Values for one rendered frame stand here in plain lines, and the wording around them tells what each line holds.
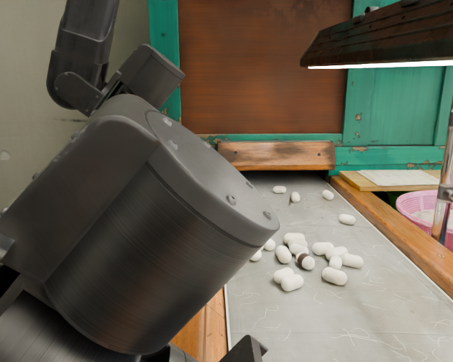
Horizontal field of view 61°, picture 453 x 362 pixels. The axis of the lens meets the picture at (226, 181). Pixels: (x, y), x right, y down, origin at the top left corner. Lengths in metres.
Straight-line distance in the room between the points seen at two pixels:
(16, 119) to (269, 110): 1.28
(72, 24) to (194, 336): 0.38
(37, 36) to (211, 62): 1.07
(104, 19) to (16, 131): 1.52
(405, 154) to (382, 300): 0.63
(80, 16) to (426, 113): 0.90
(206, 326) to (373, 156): 0.77
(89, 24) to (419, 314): 0.53
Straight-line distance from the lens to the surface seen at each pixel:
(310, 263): 0.61
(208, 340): 0.44
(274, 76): 1.02
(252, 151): 0.97
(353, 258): 0.63
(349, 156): 1.08
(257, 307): 0.52
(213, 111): 1.01
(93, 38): 0.51
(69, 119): 1.90
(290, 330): 0.49
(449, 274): 0.62
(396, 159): 1.13
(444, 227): 0.74
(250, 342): 0.21
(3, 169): 2.06
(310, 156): 1.00
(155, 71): 0.51
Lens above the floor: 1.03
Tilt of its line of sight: 16 degrees down
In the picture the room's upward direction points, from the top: straight up
